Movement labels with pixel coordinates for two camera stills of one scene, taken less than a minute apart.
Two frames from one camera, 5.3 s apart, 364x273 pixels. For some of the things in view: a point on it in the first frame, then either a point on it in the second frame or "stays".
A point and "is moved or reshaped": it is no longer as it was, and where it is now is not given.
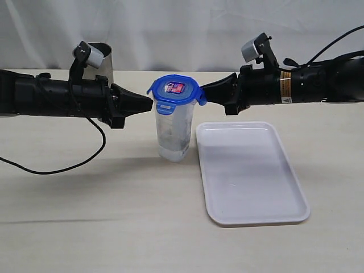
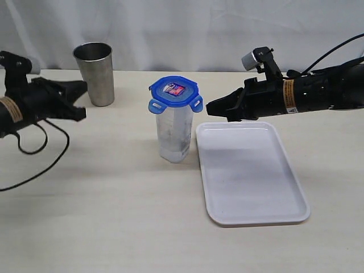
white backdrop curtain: x=170 y=35 stays
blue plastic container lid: x=170 y=90 is moved or reshaped
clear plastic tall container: x=174 y=132 stays
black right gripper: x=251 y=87 → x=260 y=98
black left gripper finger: x=125 y=103 → x=72 y=90
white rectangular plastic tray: x=248 y=177 stays
